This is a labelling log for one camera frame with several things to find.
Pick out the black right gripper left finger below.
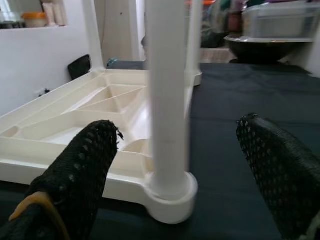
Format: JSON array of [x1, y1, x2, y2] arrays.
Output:
[[0, 119, 125, 240]]

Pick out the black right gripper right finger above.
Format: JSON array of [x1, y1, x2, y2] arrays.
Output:
[[235, 113, 320, 240]]

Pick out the white plastic table top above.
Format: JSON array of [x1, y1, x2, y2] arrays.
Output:
[[0, 68, 204, 225]]

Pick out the brown rubber band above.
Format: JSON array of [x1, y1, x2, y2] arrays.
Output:
[[8, 191, 70, 240]]

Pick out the black tablecloth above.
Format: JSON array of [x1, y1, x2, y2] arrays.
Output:
[[0, 59, 320, 240]]

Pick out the black floor chair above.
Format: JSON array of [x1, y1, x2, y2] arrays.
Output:
[[67, 54, 92, 81]]

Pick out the large black bowl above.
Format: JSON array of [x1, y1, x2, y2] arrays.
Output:
[[223, 34, 298, 64]]

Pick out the beige cloth-covered bench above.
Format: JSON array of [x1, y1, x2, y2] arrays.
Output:
[[199, 47, 239, 65]]

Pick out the black bag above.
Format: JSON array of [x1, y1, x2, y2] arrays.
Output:
[[202, 30, 228, 49]]

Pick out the clear plastic storage bin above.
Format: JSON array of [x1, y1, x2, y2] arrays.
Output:
[[242, 4, 320, 43]]

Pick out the orange-lidded white container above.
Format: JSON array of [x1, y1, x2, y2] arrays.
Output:
[[21, 12, 48, 29]]

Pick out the wall socket with plug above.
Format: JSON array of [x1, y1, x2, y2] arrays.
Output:
[[34, 87, 51, 99]]

